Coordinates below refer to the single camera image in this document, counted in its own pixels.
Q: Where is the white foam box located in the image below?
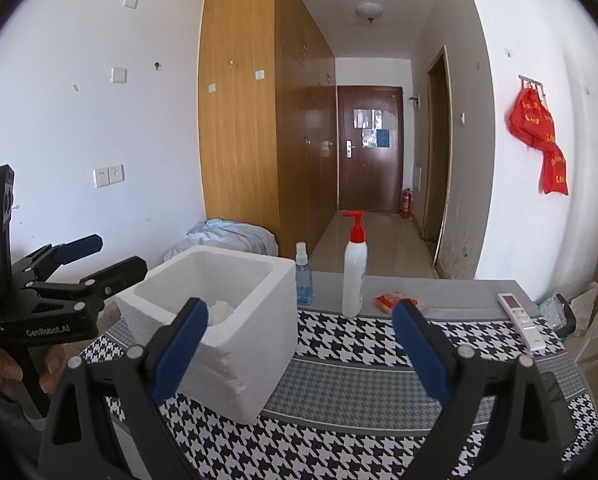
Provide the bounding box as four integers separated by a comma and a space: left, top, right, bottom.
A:
114, 245, 298, 425

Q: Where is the dark brown entrance door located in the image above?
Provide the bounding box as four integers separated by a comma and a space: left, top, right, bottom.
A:
336, 85, 404, 217

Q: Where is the white remote control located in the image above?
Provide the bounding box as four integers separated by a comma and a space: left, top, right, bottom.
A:
496, 292, 547, 352

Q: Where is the white door notice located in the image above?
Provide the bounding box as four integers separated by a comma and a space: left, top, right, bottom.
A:
354, 108, 384, 129

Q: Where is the blue spray bottle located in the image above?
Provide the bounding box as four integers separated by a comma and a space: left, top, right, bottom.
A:
294, 241, 314, 306

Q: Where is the red snack packet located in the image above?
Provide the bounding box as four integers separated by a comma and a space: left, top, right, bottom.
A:
374, 292, 419, 311

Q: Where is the white pump bottle red pump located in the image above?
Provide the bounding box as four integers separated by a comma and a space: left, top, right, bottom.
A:
341, 210, 367, 319

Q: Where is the white bag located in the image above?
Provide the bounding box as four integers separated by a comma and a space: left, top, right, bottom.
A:
569, 281, 598, 346

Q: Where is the red printed bag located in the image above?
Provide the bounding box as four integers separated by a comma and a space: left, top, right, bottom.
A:
508, 87, 555, 147
538, 140, 570, 196

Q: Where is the houndstooth tablecloth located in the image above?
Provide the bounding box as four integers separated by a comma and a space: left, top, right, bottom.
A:
81, 270, 598, 480

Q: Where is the black chair armrest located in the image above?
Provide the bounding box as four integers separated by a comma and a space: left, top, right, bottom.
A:
556, 294, 578, 337

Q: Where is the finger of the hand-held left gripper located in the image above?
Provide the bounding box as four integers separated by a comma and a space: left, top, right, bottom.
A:
25, 256, 148, 312
11, 233, 104, 285

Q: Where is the round ceiling lamp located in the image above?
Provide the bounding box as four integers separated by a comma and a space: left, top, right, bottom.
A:
355, 2, 384, 24

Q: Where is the wet wipes pack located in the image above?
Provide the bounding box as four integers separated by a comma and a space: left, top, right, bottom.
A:
534, 296, 567, 330

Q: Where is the black smartphone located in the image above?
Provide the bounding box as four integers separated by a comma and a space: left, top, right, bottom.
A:
542, 371, 562, 401

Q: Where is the brown side door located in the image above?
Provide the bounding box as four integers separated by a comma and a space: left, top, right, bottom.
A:
424, 45, 452, 266

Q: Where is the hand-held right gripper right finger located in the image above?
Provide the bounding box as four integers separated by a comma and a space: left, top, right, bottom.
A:
390, 297, 565, 480

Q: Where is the light blue bedding bundle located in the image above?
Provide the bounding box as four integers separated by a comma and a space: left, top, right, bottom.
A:
164, 218, 279, 263

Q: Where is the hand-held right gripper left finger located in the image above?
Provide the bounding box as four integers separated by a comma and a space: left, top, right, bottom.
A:
38, 296, 210, 480

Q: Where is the wooden wardrobe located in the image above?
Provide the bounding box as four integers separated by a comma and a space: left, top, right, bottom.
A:
198, 0, 337, 261

